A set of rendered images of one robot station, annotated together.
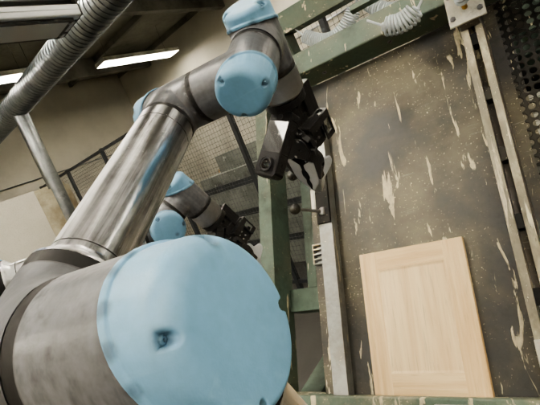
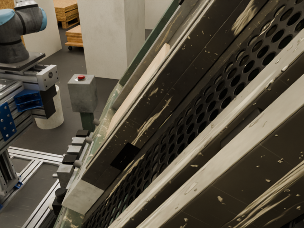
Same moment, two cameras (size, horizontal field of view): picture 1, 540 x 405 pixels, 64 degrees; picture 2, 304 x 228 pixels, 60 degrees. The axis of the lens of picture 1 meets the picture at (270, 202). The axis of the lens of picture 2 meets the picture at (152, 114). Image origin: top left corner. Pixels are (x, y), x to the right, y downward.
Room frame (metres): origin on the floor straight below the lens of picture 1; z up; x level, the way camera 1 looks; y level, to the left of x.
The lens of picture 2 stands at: (0.78, -0.99, 1.52)
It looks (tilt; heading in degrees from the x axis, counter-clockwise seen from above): 32 degrees down; 59
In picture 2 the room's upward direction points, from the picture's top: straight up
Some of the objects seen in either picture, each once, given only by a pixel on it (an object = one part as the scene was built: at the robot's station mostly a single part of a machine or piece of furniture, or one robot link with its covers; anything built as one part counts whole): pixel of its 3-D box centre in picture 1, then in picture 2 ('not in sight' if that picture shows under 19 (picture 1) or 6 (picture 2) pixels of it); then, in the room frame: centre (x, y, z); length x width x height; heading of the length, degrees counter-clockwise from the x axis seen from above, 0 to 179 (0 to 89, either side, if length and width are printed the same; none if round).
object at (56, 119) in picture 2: not in sight; (45, 102); (1.05, 1.50, 0.24); 0.32 x 0.30 x 0.47; 45
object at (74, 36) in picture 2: not in sight; (85, 38); (2.18, 3.69, 0.15); 0.61 x 0.51 x 0.31; 45
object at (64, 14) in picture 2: not in sight; (72, 7); (2.75, 6.37, 0.22); 2.46 x 1.04 x 0.44; 45
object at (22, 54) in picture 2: not in sight; (11, 48); (0.84, 0.51, 1.09); 0.15 x 0.15 x 0.10
